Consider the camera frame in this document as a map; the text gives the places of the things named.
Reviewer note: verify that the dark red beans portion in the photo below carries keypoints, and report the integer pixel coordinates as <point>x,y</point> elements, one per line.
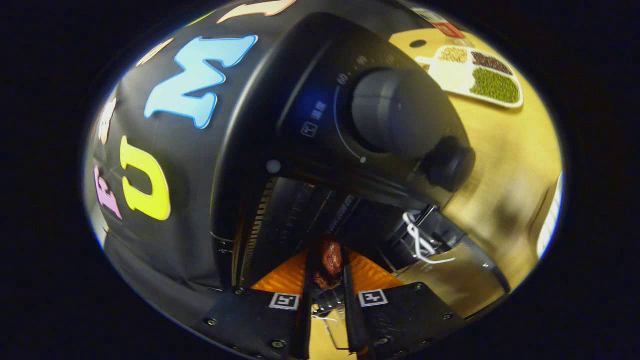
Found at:
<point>492,62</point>

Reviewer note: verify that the black electric oven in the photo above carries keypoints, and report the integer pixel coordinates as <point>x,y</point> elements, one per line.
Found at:
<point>310,125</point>

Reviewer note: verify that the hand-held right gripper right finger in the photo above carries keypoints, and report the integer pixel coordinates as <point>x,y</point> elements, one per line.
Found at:
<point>400,320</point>

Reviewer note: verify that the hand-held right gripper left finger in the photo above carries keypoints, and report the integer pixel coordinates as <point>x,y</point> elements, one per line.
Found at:
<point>250,320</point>

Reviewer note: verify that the clear bottle with red label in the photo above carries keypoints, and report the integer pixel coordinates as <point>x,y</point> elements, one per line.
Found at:
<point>445,25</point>

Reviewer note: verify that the small white ribbed tray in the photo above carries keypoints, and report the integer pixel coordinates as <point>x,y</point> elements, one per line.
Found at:
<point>550,220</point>

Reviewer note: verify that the reddish brown meat piece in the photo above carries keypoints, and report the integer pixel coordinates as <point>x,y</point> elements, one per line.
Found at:
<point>330,262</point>

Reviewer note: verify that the yellow soybeans portion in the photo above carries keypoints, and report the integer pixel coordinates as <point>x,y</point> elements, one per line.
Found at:
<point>453,54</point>

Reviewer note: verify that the green mung beans portion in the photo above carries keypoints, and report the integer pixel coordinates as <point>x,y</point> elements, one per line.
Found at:
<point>495,86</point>

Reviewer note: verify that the white divided plate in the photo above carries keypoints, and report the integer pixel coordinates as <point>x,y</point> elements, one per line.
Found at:
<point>450,75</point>

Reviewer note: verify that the black backdrop cloth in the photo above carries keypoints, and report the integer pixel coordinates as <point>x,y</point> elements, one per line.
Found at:
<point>150,240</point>

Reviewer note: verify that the black table grommet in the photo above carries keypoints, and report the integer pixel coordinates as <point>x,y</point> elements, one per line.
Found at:
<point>418,44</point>

